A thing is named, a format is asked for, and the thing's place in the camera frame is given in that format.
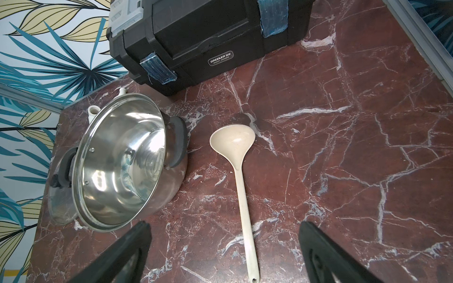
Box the right aluminium frame post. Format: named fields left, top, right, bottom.
left=384, top=1, right=453, bottom=94

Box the white pipe fitting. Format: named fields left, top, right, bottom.
left=87, top=88, right=127, bottom=124

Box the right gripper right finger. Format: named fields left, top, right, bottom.
left=298, top=221, right=381, bottom=283

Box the beige plastic ladle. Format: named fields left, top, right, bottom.
left=210, top=125, right=260, bottom=283

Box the stainless steel pot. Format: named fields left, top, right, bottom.
left=48, top=93, right=188, bottom=232

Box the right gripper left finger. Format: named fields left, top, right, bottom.
left=69, top=221, right=152, bottom=283

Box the black plastic toolbox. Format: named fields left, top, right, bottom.
left=106, top=1, right=313, bottom=96

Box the aluminium frame post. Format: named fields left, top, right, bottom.
left=1, top=84, right=65, bottom=114
left=384, top=1, right=453, bottom=94

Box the left aluminium frame post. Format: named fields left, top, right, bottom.
left=1, top=84, right=65, bottom=114

